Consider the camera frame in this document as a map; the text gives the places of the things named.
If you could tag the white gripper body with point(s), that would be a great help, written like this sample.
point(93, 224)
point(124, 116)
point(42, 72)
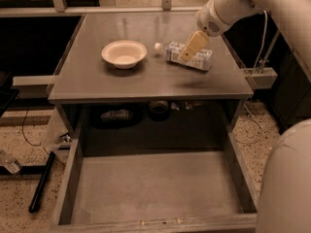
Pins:
point(210, 20)

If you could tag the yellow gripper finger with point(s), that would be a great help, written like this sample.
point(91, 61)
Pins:
point(196, 42)

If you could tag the blue label plastic bottle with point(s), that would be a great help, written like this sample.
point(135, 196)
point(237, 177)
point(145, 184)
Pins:
point(171, 52)

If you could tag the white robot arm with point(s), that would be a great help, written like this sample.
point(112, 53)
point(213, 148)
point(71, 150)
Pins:
point(285, 196)

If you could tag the open grey top drawer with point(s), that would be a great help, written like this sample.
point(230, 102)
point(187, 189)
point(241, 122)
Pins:
point(117, 182)

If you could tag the clear bottle on floor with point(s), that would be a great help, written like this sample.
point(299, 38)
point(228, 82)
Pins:
point(10, 163)

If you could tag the white paper bowl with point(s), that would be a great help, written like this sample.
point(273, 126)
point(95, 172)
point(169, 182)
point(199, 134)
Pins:
point(124, 54)

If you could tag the grey cabinet table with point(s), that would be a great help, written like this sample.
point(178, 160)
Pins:
point(87, 81)

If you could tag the black pole on floor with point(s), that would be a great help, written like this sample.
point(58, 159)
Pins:
point(34, 206)

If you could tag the grey metal rail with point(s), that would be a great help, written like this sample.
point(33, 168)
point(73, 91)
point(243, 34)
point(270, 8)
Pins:
point(79, 11)

